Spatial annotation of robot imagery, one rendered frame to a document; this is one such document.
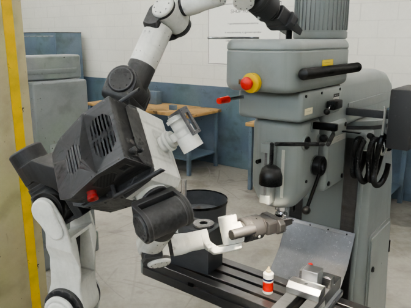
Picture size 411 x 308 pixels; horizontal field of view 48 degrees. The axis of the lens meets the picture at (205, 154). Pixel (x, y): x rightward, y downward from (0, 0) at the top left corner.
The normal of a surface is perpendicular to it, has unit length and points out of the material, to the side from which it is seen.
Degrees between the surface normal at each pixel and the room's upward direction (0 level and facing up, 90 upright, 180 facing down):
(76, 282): 90
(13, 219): 90
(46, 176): 90
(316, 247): 63
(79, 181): 74
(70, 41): 90
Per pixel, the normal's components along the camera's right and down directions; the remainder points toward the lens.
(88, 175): -0.69, -0.10
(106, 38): -0.61, 0.19
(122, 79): -0.20, -0.26
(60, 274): -0.28, 0.23
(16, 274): 0.79, 0.14
